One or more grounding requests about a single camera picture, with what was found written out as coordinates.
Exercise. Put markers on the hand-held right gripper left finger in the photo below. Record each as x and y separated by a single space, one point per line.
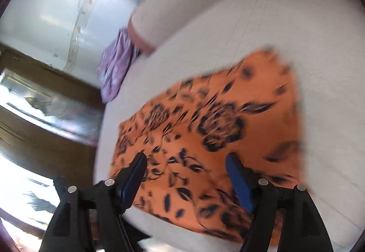
129 183

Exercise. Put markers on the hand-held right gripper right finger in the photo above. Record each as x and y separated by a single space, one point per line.
241 180

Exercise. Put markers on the orange floral blouse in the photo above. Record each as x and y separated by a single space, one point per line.
219 138

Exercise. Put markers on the wooden glass door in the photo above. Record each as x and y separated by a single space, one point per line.
48 126

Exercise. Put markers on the pink quilted sofa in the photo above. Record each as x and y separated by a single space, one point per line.
228 69

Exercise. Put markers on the purple floral garment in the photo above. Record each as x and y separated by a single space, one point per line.
117 66

